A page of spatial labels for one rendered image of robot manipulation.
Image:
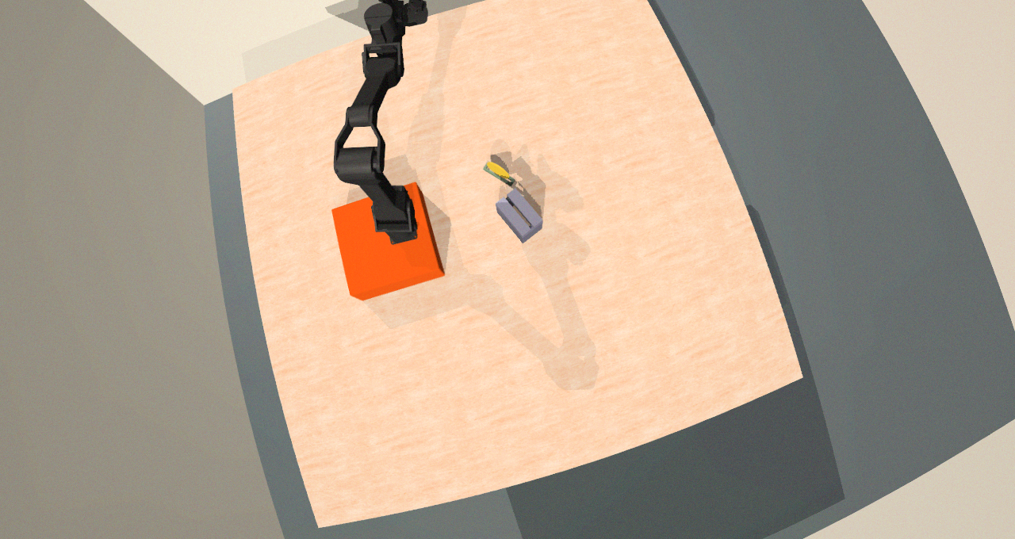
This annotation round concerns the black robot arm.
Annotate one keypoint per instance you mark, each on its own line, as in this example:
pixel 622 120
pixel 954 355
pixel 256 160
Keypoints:
pixel 392 208

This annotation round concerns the gold coin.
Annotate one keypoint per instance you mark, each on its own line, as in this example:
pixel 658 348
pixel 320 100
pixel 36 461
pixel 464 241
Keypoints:
pixel 498 170

